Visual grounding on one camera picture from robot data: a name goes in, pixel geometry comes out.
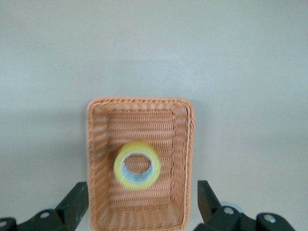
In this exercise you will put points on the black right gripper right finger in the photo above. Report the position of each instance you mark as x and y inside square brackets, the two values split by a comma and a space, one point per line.
[209, 207]

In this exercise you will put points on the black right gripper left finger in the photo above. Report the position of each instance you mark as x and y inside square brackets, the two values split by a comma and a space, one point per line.
[72, 207]

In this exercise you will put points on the yellow transparent tape roll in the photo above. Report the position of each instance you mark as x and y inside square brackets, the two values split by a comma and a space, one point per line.
[134, 147]

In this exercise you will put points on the brown deep wicker basket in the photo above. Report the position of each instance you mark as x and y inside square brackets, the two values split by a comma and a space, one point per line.
[144, 120]

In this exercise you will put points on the brown table cover mat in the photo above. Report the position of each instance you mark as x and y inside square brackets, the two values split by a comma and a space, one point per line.
[154, 48]

